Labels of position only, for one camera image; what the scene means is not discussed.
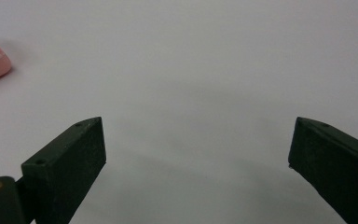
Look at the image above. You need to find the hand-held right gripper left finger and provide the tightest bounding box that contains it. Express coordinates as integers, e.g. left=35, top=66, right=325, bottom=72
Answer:
left=21, top=116, right=107, bottom=224

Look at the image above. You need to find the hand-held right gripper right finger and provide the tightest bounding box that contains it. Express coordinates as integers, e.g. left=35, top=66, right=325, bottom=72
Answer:
left=287, top=116, right=358, bottom=224

